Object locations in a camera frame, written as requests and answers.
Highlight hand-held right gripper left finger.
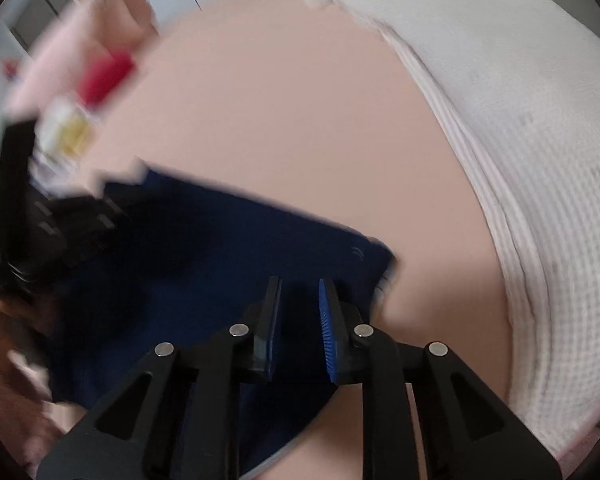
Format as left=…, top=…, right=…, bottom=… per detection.
left=36, top=276, right=283, bottom=480

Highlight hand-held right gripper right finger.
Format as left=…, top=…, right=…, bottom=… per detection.
left=318, top=278, right=563, bottom=480

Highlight navy striped pants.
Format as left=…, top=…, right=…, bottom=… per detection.
left=45, top=162, right=398, bottom=477

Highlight person's left hand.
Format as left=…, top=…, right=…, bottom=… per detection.
left=0, top=292, right=56, bottom=401

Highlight pale pink white garment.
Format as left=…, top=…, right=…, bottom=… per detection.
left=30, top=152, right=106, bottom=198

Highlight yellow packet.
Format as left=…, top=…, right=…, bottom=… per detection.
left=37, top=100, right=95, bottom=161

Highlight red plush toy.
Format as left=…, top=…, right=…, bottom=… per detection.
left=77, top=50, right=136, bottom=108

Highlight pink plush pillow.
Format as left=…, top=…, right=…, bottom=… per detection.
left=5, top=0, right=156, bottom=116

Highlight pink bed sheet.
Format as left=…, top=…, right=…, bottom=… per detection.
left=87, top=0, right=516, bottom=480

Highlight white waffle blanket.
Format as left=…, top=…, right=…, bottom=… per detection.
left=285, top=0, right=600, bottom=461

